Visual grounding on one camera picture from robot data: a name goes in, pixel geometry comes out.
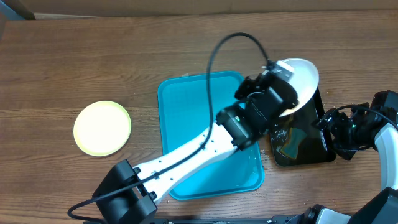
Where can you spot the black water tray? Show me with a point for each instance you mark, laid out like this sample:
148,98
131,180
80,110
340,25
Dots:
315,148

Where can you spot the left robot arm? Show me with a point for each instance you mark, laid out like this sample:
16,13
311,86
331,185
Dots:
130,194

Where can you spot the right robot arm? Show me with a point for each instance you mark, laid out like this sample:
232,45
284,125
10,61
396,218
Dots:
383,207

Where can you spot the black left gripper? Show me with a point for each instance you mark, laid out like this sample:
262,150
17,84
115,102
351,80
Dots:
244,87

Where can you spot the teal plastic serving tray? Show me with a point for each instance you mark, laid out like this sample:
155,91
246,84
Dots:
184,114

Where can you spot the yellow green scrub sponge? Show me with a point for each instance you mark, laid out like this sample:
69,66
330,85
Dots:
290,148

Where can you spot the white plate with blue rim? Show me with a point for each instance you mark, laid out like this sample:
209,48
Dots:
304,80

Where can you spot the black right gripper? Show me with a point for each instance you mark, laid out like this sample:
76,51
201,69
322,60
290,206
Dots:
340,121

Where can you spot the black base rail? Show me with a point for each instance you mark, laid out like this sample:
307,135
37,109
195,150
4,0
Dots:
248,220

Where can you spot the yellow-green rimmed plate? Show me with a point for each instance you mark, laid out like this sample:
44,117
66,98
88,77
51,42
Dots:
102,128

